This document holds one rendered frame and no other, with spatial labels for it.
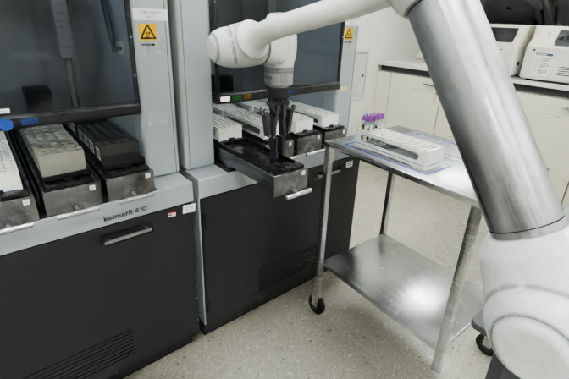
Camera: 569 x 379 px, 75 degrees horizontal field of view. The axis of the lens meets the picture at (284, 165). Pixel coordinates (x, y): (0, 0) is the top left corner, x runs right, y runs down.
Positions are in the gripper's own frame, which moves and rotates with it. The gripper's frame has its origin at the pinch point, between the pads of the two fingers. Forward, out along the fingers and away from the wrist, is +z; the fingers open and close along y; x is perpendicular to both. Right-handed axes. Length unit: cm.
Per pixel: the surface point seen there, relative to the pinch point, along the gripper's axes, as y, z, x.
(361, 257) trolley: -41, 57, 10
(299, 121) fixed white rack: -22.9, -1.9, -15.0
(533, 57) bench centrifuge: -225, -20, -4
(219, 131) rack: 9.2, -1.2, -22.0
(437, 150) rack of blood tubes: -33, -3, 39
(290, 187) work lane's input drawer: 4.7, 8.8, 13.3
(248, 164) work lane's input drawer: 11.3, 4.1, -0.3
